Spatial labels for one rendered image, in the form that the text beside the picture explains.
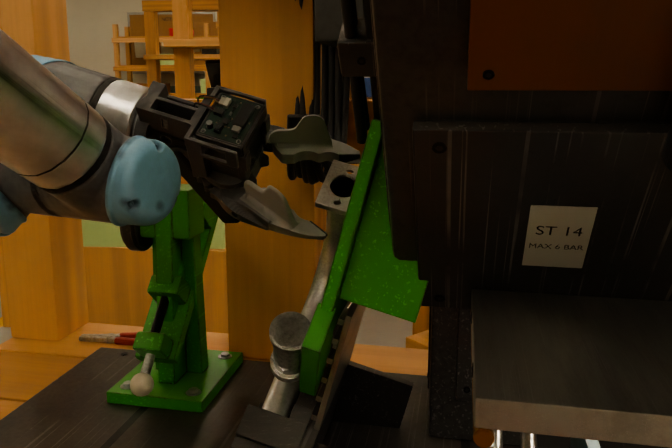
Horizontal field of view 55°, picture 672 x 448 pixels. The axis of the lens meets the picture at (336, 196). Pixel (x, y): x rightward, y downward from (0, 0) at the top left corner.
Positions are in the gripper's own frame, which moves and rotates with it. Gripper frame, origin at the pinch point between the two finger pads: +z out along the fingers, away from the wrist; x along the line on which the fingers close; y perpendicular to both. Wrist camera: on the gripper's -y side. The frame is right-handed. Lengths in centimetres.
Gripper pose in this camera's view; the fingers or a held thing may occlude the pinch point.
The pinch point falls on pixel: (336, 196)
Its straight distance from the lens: 63.9
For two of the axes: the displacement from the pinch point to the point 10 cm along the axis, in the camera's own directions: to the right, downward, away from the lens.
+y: 0.4, -5.5, -8.3
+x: 3.3, -7.8, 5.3
